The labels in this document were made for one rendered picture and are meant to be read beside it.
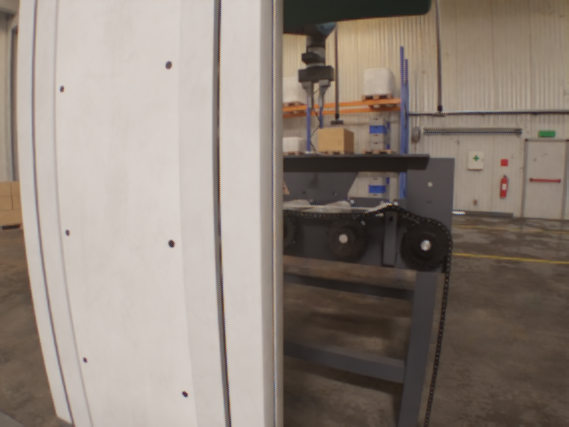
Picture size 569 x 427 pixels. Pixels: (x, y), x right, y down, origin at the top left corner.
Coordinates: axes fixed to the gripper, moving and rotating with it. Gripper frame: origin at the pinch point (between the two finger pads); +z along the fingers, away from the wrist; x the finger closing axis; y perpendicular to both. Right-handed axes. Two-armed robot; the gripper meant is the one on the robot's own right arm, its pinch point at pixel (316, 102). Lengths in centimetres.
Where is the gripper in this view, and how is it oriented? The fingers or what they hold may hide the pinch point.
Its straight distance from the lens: 126.9
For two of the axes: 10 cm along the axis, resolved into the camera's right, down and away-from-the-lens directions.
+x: -8.9, -0.6, 4.5
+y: 4.6, -1.1, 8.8
